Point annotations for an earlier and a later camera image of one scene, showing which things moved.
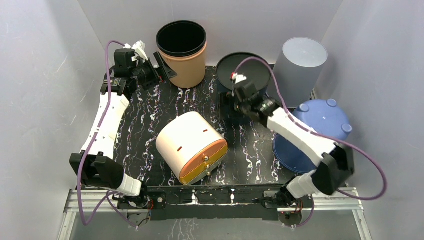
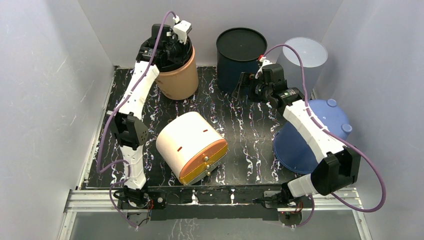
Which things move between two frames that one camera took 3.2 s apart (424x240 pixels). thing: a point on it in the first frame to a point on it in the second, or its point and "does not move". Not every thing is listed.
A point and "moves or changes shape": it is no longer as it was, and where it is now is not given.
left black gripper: (163, 73) to (185, 54)
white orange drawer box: (192, 146) does not move
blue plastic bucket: (326, 117) does not move
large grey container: (298, 69) does not move
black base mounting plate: (216, 202) does not move
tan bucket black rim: (182, 44) moves or changes shape
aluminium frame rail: (318, 199) does not move
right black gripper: (239, 108) to (250, 84)
